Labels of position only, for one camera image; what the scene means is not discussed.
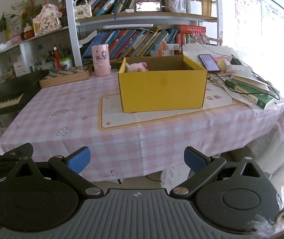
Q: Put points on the floral decorative bag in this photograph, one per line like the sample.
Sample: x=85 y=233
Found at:
x=47 y=20

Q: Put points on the pink checkered tablecloth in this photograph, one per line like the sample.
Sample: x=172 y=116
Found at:
x=61 y=119

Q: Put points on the yellow cardboard box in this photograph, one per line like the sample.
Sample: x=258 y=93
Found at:
x=171 y=83

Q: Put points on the red book box set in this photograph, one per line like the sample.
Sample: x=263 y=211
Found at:
x=192 y=30

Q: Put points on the white quilted pearl handbag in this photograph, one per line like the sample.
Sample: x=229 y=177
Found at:
x=82 y=9

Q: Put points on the white pen holder cup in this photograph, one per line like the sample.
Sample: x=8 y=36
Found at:
x=194 y=7

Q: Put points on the orange white small box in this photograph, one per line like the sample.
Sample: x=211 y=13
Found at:
x=164 y=46

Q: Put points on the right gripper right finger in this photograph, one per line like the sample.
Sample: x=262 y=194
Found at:
x=205 y=170

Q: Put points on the black electric piano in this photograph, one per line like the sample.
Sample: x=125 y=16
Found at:
x=16 y=93

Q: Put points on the black smartphone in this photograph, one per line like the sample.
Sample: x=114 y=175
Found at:
x=209 y=63

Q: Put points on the white bookshelf frame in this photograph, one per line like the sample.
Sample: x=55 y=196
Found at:
x=155 y=18

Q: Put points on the white desk mat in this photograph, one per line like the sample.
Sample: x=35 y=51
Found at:
x=112 y=117

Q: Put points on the pink plush toy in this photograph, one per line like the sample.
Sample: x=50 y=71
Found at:
x=136 y=67

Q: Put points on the white green-lid jar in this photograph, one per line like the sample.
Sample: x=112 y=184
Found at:
x=66 y=63

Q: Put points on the wooden chess board box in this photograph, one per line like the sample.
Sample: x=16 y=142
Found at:
x=66 y=76

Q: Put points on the red round doll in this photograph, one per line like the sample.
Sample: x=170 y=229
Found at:
x=28 y=32

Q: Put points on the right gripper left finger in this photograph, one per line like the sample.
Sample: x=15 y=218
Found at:
x=67 y=170

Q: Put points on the pink cylindrical container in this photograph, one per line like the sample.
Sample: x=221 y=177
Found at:
x=100 y=54

